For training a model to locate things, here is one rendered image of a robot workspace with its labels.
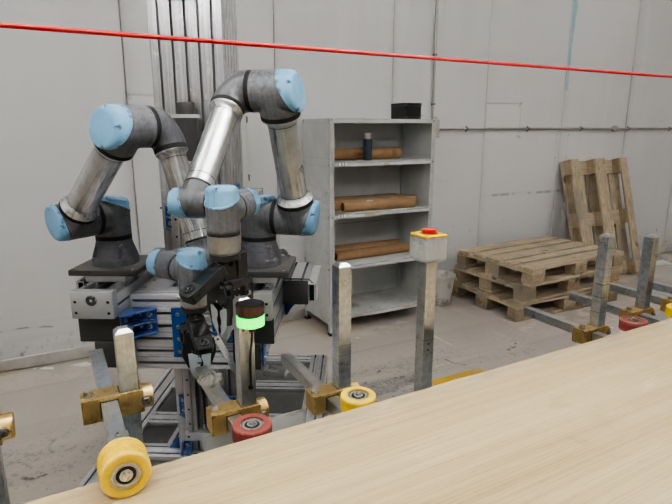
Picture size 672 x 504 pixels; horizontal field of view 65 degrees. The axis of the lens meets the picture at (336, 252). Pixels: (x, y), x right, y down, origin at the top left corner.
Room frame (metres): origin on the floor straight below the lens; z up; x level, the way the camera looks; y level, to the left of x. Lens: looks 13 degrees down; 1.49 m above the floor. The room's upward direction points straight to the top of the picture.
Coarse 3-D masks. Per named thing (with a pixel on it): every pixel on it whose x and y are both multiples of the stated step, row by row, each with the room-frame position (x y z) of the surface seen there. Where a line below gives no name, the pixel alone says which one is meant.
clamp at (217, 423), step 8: (264, 400) 1.12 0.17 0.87; (208, 408) 1.09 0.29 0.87; (224, 408) 1.09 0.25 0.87; (232, 408) 1.09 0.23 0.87; (240, 408) 1.09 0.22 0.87; (248, 408) 1.09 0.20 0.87; (256, 408) 1.10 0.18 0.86; (264, 408) 1.11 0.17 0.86; (208, 416) 1.07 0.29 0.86; (216, 416) 1.05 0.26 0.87; (224, 416) 1.06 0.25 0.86; (208, 424) 1.08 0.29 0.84; (216, 424) 1.05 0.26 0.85; (224, 424) 1.06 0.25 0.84; (216, 432) 1.05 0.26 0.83; (224, 432) 1.06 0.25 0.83
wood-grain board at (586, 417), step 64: (448, 384) 1.14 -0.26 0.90; (512, 384) 1.14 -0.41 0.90; (576, 384) 1.14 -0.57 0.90; (640, 384) 1.14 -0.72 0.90; (256, 448) 0.89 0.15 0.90; (320, 448) 0.89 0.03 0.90; (384, 448) 0.89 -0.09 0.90; (448, 448) 0.89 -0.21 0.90; (512, 448) 0.89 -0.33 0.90; (576, 448) 0.89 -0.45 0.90; (640, 448) 0.89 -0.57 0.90
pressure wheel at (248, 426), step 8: (248, 416) 0.99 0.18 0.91; (256, 416) 0.99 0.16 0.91; (264, 416) 0.99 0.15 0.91; (232, 424) 0.96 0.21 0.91; (240, 424) 0.96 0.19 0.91; (248, 424) 0.96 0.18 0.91; (256, 424) 0.96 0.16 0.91; (264, 424) 0.96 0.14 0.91; (232, 432) 0.95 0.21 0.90; (240, 432) 0.93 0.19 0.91; (248, 432) 0.93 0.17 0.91; (256, 432) 0.93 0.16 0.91; (264, 432) 0.94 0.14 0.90; (240, 440) 0.93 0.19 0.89
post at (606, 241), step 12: (600, 240) 1.71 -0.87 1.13; (612, 240) 1.70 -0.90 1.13; (600, 252) 1.71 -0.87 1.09; (612, 252) 1.70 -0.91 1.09; (600, 264) 1.70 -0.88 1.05; (600, 276) 1.70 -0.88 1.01; (600, 288) 1.69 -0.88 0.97; (600, 300) 1.69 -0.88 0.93; (600, 312) 1.69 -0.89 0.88; (600, 324) 1.69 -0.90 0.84
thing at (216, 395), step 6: (204, 366) 1.32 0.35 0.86; (198, 372) 1.29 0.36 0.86; (204, 372) 1.29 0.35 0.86; (204, 390) 1.24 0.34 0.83; (210, 390) 1.19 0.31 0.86; (216, 390) 1.19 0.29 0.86; (222, 390) 1.19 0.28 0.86; (210, 396) 1.19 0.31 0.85; (216, 396) 1.16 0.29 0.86; (222, 396) 1.16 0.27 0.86; (216, 402) 1.14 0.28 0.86; (222, 402) 1.13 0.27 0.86; (228, 420) 1.06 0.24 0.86; (234, 420) 1.05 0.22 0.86; (228, 426) 1.06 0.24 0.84
